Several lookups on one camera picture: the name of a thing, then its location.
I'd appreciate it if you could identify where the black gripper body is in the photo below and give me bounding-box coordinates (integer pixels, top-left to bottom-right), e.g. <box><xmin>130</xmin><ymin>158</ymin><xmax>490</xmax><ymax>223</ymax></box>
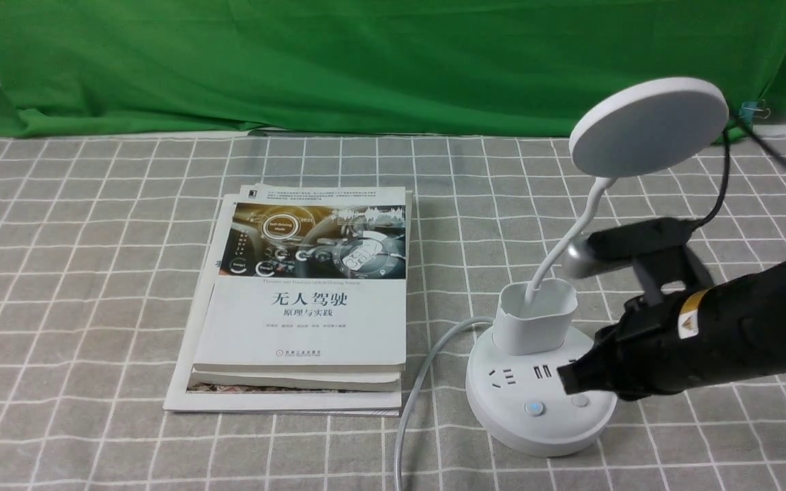
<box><xmin>594</xmin><ymin>295</ymin><xmax>688</xmax><ymax>401</ymax></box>

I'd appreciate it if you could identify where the white desk lamp with sockets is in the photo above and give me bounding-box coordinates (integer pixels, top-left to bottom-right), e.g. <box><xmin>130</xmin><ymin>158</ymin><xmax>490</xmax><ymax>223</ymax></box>
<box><xmin>465</xmin><ymin>77</ymin><xmax>729</xmax><ymax>457</ymax></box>

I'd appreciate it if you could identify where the black camera cable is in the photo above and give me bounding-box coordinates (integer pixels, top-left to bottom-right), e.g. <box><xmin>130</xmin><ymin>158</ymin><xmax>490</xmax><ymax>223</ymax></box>
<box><xmin>690</xmin><ymin>109</ymin><xmax>786</xmax><ymax>229</ymax></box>

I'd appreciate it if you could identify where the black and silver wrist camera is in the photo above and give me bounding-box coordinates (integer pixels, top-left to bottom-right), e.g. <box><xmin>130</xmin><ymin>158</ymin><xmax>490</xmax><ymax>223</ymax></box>
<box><xmin>562</xmin><ymin>217</ymin><xmax>714</xmax><ymax>306</ymax></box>

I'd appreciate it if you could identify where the white lamp power cable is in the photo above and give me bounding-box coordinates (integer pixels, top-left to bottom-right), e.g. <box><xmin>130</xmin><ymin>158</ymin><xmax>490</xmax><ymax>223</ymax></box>
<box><xmin>393</xmin><ymin>316</ymin><xmax>496</xmax><ymax>491</ymax></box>

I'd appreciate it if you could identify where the green backdrop cloth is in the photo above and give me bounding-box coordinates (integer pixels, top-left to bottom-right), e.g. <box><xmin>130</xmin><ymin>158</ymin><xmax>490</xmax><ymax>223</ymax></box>
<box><xmin>0</xmin><ymin>1</ymin><xmax>786</xmax><ymax>138</ymax></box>

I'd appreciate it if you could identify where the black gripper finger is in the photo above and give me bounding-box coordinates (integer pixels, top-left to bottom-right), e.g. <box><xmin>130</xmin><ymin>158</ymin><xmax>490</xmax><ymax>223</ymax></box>
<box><xmin>556</xmin><ymin>349</ymin><xmax>615</xmax><ymax>395</ymax></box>

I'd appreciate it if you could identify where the top white autonomous driving book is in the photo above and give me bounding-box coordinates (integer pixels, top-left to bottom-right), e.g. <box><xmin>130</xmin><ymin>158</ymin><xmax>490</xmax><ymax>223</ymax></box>
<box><xmin>193</xmin><ymin>185</ymin><xmax>413</xmax><ymax>372</ymax></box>

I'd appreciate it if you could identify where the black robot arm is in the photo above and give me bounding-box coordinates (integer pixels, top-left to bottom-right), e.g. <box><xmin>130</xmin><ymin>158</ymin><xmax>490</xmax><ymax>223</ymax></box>
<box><xmin>556</xmin><ymin>248</ymin><xmax>786</xmax><ymax>401</ymax></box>

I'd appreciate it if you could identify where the grey checked tablecloth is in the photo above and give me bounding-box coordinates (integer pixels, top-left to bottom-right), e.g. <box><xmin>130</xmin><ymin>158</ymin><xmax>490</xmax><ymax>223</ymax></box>
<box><xmin>0</xmin><ymin>137</ymin><xmax>786</xmax><ymax>490</ymax></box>

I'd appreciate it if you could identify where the blue binder clip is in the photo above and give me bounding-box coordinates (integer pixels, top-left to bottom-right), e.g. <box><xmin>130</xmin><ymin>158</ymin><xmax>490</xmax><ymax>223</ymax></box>
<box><xmin>738</xmin><ymin>99</ymin><xmax>772</xmax><ymax>125</ymax></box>

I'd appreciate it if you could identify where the bottom thin white magazine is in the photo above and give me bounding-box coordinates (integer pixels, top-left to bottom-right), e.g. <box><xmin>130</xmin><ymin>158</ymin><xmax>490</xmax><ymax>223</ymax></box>
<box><xmin>163</xmin><ymin>212</ymin><xmax>406</xmax><ymax>416</ymax></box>

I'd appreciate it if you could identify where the middle white book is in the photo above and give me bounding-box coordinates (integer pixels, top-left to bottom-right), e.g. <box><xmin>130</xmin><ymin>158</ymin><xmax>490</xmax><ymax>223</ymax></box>
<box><xmin>187</xmin><ymin>370</ymin><xmax>402</xmax><ymax>393</ymax></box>

